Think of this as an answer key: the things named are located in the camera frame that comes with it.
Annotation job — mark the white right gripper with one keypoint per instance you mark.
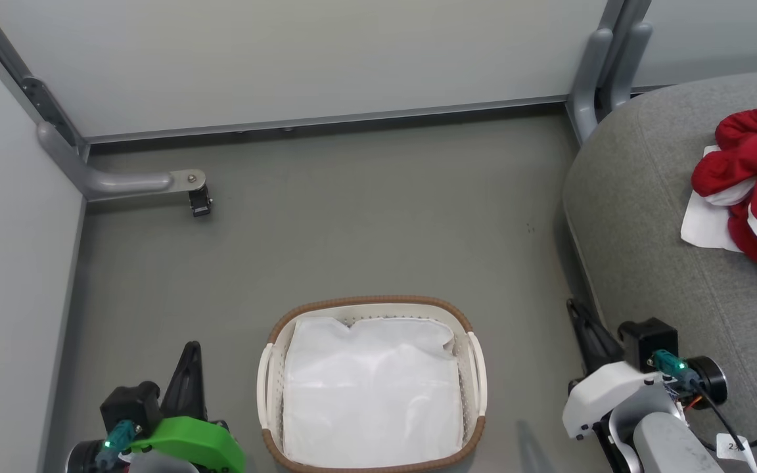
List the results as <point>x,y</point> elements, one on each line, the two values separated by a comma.
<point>605,394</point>

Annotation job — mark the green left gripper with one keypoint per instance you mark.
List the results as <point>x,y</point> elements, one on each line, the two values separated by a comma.
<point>201,443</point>

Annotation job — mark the white cloth piece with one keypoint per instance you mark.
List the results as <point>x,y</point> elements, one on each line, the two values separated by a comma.
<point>707,223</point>

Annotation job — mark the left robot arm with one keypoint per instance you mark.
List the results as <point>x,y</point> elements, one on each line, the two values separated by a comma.
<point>155,463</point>

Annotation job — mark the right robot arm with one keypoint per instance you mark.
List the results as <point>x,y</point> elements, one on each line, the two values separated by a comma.
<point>661,440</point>

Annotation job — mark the grey fabric sofa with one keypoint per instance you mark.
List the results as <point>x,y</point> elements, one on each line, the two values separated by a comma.
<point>648,230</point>

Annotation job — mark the white laundry basket brown rim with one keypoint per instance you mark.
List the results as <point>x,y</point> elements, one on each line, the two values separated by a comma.
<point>273,394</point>

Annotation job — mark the white paper label tag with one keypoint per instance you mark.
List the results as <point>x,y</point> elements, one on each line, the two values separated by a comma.
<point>736,450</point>

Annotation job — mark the white cloth in basket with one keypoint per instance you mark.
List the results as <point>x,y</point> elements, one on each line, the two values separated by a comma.
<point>372,394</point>

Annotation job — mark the black caster wheel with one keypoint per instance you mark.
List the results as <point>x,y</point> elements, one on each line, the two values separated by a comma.
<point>200,203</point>

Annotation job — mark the long grey partition foot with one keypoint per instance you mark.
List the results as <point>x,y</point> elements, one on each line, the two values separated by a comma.
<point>122,182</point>

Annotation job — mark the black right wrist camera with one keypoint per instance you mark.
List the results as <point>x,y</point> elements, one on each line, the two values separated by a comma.
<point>644,338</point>

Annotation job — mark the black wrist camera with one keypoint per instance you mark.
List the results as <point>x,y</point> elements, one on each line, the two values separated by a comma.
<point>644,338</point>
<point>130,404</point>

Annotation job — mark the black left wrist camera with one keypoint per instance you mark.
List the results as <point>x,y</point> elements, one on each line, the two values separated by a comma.
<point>130,404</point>

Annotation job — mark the grey partition bottom rail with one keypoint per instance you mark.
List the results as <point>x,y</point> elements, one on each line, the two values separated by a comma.
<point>326,120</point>

